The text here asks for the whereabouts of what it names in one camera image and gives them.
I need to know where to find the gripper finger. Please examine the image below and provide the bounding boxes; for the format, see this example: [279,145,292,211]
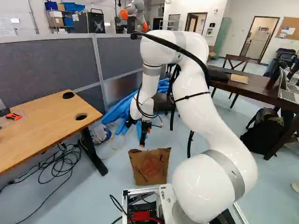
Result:
[139,130,149,148]

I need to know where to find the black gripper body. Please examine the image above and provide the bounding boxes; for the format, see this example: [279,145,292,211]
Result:
[141,119,153,135]

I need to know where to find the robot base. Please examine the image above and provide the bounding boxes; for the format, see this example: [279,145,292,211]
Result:
[121,183,249,224]

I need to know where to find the brown paper bag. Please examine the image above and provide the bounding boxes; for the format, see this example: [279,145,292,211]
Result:
[128,147,172,186]

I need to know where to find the clear plastic bag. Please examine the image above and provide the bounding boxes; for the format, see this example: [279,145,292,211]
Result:
[92,123,113,145]

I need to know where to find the blue plastic sheet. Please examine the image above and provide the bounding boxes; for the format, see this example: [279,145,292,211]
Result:
[101,77,171,136]

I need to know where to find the black pouch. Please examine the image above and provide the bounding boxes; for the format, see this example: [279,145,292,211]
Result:
[207,70,229,83]

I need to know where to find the light wooden table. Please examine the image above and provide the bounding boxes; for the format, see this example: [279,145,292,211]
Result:
[0,89,109,177]

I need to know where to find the flat cardboard box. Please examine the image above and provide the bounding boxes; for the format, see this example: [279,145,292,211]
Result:
[230,74,249,84]

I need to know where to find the dark wooden chair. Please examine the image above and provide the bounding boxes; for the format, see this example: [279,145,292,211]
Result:
[221,54,251,109]

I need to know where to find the grey office partition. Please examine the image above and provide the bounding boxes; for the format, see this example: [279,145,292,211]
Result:
[0,32,143,115]

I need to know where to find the dark wooden table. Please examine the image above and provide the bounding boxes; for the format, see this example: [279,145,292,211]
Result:
[206,65,299,161]

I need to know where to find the black backpack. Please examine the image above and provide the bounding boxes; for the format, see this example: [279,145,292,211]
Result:
[240,107,287,156]

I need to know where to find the orange and black tool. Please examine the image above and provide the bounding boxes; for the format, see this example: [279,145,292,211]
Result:
[6,112,23,121]

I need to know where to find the silver laptop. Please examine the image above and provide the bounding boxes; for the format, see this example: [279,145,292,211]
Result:
[277,66,299,105]

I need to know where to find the black floor cables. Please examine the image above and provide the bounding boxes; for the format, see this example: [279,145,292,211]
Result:
[0,140,83,190]

